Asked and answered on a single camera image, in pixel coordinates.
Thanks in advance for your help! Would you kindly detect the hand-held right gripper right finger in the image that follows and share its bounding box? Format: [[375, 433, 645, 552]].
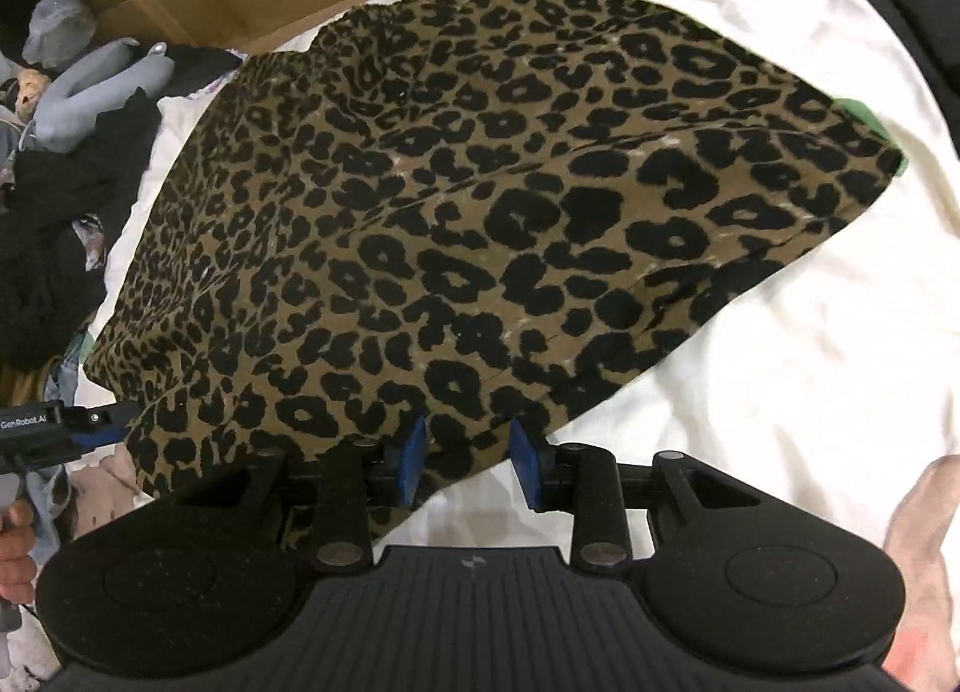
[[508, 418, 722, 574]]

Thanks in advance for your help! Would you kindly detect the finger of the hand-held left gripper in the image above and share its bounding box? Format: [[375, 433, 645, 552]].
[[67, 399, 140, 450]]

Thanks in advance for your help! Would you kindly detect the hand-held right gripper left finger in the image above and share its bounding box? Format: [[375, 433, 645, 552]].
[[201, 416, 429, 573]]

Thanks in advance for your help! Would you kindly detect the leopard print garment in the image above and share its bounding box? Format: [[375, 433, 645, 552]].
[[88, 0, 902, 550]]

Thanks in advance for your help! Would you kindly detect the person's left hand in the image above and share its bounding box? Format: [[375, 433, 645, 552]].
[[0, 501, 37, 607]]

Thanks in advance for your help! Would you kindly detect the black knit cloth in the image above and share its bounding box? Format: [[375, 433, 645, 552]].
[[0, 86, 162, 372]]

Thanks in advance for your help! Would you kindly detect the white bear print blanket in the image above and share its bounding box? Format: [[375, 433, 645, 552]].
[[71, 0, 960, 588]]

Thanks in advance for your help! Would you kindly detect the grey cloth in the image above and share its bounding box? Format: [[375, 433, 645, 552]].
[[21, 38, 177, 155]]

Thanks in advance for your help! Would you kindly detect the person's leg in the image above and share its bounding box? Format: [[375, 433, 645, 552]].
[[883, 453, 960, 692]]

